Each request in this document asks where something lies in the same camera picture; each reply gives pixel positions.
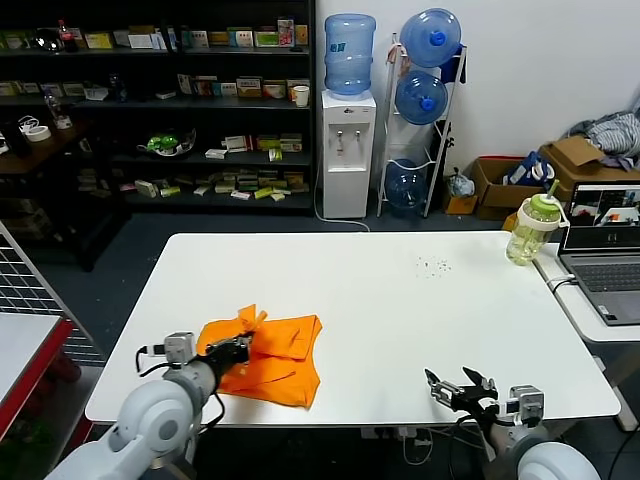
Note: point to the clear plastic water bottle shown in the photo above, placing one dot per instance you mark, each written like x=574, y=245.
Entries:
x=56, y=107

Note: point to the large brown cardboard box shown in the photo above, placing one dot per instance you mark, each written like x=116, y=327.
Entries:
x=575, y=155

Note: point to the red-edged white table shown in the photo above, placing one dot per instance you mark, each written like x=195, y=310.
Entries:
x=25, y=350

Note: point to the brown wooden table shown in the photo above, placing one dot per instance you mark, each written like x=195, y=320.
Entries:
x=50, y=150

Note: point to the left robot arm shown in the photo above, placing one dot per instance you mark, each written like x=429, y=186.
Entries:
x=150, y=425

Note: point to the green yellow medicine box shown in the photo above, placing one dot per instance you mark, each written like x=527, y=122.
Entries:
x=291, y=143

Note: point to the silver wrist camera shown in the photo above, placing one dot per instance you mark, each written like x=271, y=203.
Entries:
x=527, y=405
x=179, y=349

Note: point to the black object beside rack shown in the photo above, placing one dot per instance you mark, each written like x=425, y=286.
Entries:
x=447, y=142

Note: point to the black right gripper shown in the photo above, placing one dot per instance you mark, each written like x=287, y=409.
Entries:
x=477, y=402

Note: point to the dark blue small bottle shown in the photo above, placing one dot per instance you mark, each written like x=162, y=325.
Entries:
x=116, y=89

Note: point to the upright blue water jug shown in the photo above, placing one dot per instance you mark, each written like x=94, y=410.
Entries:
x=350, y=55

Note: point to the white paper cup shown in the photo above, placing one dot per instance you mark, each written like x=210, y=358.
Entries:
x=300, y=96

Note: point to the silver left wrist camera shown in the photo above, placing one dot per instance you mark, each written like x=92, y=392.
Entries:
x=179, y=349

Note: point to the pile of grey clothes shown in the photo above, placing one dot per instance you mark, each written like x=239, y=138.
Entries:
x=610, y=132

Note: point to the orange t-shirt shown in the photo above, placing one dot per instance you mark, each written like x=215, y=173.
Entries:
x=280, y=365

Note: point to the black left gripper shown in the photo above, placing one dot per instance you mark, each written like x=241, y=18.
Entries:
x=227, y=352

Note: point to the grey trash bag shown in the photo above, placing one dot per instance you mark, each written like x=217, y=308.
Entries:
x=460, y=185

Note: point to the white tape roll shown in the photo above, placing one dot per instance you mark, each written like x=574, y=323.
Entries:
x=38, y=133

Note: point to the blue shopping bag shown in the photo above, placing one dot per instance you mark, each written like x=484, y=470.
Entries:
x=525, y=172

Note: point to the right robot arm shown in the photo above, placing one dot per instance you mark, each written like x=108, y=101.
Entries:
x=540, y=455

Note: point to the grey open laptop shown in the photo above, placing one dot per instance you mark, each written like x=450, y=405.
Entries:
x=605, y=280

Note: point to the green-lidded clear drinking bottle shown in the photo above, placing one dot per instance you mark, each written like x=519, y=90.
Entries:
x=532, y=230

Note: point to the small yellow cardboard box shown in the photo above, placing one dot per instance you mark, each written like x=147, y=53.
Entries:
x=462, y=205

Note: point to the green and white bowl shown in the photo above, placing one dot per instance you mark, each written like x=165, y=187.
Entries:
x=165, y=143

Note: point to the pink green tall box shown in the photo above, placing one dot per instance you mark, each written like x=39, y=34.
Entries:
x=285, y=33

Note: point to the white red medicine box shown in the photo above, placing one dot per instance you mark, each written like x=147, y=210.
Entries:
x=238, y=143

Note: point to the white power strip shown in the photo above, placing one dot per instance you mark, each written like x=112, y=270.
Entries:
x=395, y=432

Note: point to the black shelf unit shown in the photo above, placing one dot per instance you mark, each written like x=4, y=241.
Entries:
x=225, y=115

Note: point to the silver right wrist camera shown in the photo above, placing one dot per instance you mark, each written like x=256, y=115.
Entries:
x=527, y=405

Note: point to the white side table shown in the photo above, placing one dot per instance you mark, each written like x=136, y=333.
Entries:
x=590, y=330

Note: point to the open brown cardboard box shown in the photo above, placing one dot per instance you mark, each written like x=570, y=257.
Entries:
x=500, y=195

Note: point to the shiny black dome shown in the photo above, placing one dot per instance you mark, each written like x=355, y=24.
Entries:
x=47, y=40

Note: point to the white water dispenser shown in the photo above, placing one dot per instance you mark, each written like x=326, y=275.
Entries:
x=347, y=155

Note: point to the cola bottle red cap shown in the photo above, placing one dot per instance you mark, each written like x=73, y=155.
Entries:
x=63, y=37

